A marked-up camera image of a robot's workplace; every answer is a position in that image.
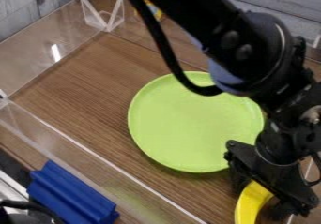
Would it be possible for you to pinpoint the yellow banana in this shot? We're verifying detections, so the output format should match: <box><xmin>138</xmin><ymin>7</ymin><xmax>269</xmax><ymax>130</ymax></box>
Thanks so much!
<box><xmin>234</xmin><ymin>181</ymin><xmax>273</xmax><ymax>224</ymax></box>

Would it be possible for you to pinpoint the yellow labelled tin can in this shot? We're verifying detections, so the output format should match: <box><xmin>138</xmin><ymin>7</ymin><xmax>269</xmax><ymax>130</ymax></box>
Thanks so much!
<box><xmin>143</xmin><ymin>0</ymin><xmax>164</xmax><ymax>22</ymax></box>

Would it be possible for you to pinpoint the blue plastic block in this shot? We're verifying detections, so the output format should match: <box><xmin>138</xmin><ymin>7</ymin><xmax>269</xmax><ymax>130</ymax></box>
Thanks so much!
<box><xmin>28</xmin><ymin>161</ymin><xmax>119</xmax><ymax>224</ymax></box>

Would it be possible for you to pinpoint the green plate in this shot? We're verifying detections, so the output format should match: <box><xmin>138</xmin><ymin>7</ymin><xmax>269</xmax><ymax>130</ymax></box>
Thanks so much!
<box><xmin>129</xmin><ymin>74</ymin><xmax>265</xmax><ymax>173</ymax></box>

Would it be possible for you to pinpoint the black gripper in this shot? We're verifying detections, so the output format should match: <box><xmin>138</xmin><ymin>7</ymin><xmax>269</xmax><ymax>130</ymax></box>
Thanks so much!
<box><xmin>225</xmin><ymin>141</ymin><xmax>320</xmax><ymax>220</ymax></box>

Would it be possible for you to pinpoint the clear acrylic corner bracket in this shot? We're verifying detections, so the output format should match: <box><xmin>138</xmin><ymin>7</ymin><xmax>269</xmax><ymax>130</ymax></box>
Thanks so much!
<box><xmin>81</xmin><ymin>0</ymin><xmax>126</xmax><ymax>33</ymax></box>

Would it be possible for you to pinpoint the black cable bottom left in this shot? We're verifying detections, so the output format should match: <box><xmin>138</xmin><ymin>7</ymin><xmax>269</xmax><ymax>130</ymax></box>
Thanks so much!
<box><xmin>0</xmin><ymin>200</ymin><xmax>65</xmax><ymax>224</ymax></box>

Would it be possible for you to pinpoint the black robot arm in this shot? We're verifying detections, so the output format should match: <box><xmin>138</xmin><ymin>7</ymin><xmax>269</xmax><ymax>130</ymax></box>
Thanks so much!
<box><xmin>130</xmin><ymin>0</ymin><xmax>321</xmax><ymax>216</ymax></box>

